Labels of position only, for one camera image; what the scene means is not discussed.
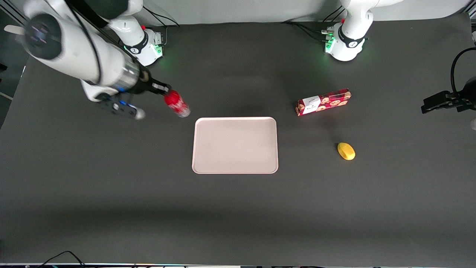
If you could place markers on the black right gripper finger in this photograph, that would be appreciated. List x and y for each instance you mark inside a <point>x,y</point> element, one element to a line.
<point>158,92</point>
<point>163,87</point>

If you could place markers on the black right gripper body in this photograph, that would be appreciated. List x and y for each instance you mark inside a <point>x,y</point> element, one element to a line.
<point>145,84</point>

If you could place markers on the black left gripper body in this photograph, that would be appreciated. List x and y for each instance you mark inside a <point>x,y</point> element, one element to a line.
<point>458,102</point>

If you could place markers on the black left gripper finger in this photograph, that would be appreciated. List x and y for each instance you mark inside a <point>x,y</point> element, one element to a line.
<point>438,98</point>
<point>433,108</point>

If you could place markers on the red coke bottle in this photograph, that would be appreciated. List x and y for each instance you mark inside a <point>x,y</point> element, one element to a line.
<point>178,106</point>

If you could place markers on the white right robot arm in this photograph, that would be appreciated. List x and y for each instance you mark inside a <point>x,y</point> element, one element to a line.
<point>74,56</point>

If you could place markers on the beige rectangular tray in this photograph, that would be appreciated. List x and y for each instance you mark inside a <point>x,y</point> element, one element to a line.
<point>235,145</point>

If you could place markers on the yellow lemon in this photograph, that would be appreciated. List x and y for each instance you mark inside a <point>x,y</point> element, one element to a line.
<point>346,151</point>

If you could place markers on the red cookie box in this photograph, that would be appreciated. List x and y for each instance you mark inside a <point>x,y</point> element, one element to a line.
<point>323,102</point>

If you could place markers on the beige flat oval object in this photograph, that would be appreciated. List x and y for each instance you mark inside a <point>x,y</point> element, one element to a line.
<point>11,28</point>

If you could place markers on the dark grey table mat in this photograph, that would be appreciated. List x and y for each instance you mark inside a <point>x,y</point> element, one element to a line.
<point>238,216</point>

